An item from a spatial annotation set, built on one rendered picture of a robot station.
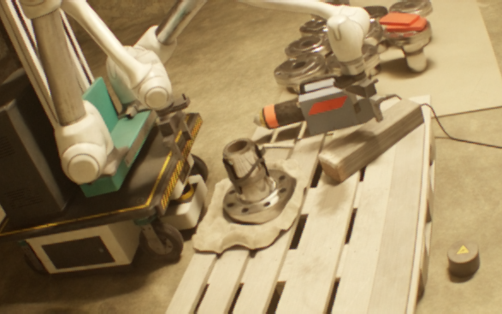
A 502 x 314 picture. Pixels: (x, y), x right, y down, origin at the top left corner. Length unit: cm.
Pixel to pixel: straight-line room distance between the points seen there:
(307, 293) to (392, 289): 27
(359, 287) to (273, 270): 31
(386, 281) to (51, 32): 122
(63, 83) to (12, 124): 48
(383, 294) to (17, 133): 144
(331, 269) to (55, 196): 114
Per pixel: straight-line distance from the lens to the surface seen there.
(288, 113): 239
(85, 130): 182
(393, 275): 163
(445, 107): 263
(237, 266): 191
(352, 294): 165
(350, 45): 196
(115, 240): 222
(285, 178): 211
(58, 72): 178
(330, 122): 238
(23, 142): 222
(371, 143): 211
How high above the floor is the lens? 131
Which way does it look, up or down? 30 degrees down
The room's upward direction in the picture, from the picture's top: 23 degrees counter-clockwise
